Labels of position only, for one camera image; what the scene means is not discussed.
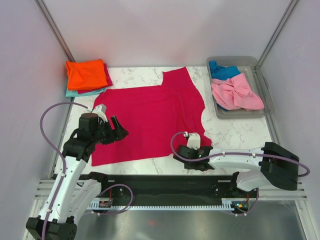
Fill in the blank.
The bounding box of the white slotted cable duct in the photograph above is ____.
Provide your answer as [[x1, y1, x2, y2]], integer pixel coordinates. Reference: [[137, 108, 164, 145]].
[[87, 199, 249, 212]]

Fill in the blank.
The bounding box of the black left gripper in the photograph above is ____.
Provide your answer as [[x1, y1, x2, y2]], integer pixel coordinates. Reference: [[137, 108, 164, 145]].
[[91, 115, 129, 145]]

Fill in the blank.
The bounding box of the right aluminium corner post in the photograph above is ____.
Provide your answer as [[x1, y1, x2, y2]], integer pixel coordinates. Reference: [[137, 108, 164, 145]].
[[258, 0, 300, 67]]

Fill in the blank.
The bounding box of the magenta red t shirt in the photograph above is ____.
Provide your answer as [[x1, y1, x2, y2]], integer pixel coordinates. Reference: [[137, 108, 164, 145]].
[[91, 67, 212, 167]]

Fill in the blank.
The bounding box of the light pink t shirt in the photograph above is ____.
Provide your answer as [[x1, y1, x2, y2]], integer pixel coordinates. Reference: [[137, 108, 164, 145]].
[[211, 73, 265, 111]]

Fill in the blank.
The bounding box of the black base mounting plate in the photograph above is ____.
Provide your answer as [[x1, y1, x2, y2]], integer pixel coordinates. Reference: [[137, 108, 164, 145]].
[[92, 174, 258, 209]]

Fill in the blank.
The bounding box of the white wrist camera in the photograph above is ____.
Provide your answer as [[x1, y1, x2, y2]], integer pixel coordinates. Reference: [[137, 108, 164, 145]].
[[91, 104, 108, 122], [183, 132, 201, 150]]

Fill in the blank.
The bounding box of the grey plastic bin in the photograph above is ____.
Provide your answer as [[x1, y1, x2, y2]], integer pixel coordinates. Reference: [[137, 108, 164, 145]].
[[206, 55, 276, 120]]

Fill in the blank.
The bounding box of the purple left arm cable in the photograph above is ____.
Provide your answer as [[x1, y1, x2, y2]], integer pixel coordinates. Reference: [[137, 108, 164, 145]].
[[39, 101, 134, 240]]

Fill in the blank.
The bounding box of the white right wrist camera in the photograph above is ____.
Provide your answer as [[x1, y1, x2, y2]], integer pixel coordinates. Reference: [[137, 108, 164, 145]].
[[183, 132, 201, 150]]

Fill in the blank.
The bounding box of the folded orange t shirt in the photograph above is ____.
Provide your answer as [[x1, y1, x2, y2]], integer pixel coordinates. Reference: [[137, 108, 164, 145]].
[[65, 59, 107, 91]]

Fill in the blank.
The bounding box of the aluminium frame rail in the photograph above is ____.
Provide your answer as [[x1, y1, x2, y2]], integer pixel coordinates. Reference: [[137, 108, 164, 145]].
[[34, 180, 307, 201]]

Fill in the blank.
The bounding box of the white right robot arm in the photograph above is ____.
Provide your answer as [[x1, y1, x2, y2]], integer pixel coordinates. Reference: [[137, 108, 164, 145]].
[[173, 142, 300, 197]]

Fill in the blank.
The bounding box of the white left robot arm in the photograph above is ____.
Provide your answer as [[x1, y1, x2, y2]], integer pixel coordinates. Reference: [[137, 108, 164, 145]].
[[26, 112, 129, 240]]

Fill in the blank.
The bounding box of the aluminium corner post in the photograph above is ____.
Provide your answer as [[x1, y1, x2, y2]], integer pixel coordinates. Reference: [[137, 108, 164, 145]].
[[258, 0, 300, 67], [34, 0, 75, 62]]

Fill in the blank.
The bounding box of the folded magenta t shirt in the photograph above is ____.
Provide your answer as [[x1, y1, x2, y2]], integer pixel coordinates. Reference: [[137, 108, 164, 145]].
[[77, 63, 113, 94]]

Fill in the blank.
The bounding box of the blue t shirt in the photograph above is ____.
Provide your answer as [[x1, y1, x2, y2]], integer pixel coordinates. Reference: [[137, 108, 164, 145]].
[[208, 61, 241, 81]]

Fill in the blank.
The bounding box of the left aluminium corner post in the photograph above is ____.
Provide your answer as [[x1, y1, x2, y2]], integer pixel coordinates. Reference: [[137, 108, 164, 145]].
[[34, 0, 75, 62]]

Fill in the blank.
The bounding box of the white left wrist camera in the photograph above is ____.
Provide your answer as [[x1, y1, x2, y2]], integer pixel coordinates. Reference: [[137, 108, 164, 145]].
[[91, 104, 108, 122]]

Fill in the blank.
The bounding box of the folded teal t shirt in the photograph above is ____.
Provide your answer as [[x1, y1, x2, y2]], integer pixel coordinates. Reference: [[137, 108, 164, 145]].
[[65, 87, 106, 98]]

